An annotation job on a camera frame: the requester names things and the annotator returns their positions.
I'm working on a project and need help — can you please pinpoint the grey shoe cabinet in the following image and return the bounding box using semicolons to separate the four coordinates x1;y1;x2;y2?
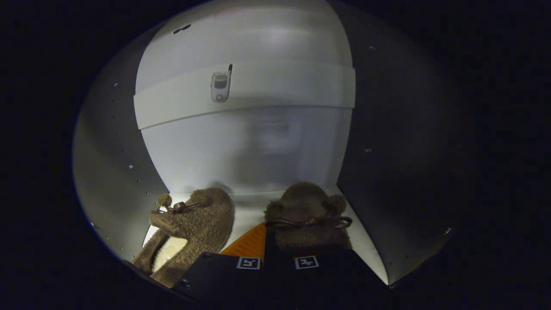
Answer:
72;0;457;287

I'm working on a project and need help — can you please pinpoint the brown fuzzy slipper shoe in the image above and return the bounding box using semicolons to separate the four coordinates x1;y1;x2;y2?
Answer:
264;182;354;259
131;187;235;288

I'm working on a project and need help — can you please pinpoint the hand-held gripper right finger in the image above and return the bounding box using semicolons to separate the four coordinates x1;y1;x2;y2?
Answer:
275;248;390;310

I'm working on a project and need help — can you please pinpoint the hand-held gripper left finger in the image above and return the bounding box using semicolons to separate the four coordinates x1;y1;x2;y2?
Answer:
171;222;276;310

